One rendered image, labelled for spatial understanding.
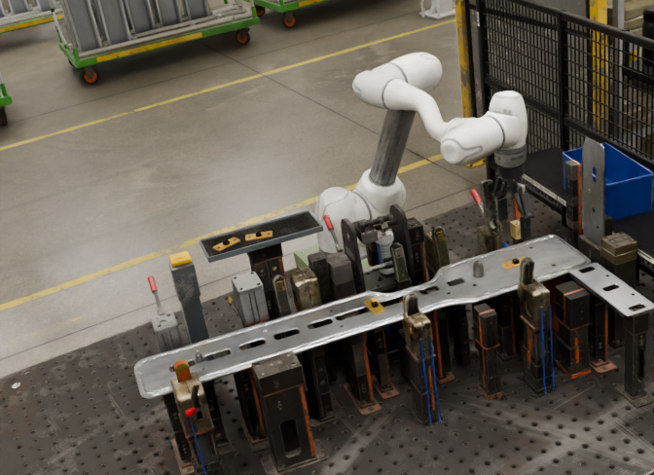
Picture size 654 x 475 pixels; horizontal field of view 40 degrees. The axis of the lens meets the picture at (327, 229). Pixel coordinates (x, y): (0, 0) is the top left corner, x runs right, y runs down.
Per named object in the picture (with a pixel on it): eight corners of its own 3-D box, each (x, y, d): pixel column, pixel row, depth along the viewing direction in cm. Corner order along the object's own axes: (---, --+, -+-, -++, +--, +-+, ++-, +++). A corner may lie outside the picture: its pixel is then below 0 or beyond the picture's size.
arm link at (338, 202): (308, 244, 346) (302, 193, 336) (345, 226, 355) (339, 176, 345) (336, 258, 335) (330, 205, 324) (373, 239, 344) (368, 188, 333)
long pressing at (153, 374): (143, 407, 239) (142, 402, 239) (131, 363, 259) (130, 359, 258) (597, 265, 272) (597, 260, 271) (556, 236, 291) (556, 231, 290)
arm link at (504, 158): (503, 153, 254) (504, 172, 257) (531, 145, 256) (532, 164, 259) (488, 143, 262) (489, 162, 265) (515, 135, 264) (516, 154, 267)
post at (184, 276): (199, 388, 293) (170, 271, 273) (195, 377, 299) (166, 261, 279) (222, 382, 294) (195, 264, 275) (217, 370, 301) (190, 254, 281)
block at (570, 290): (568, 383, 270) (567, 303, 257) (549, 363, 279) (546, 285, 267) (597, 373, 272) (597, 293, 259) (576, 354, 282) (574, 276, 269)
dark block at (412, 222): (420, 341, 299) (408, 229, 281) (412, 330, 305) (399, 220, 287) (434, 336, 301) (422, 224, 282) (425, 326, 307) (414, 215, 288)
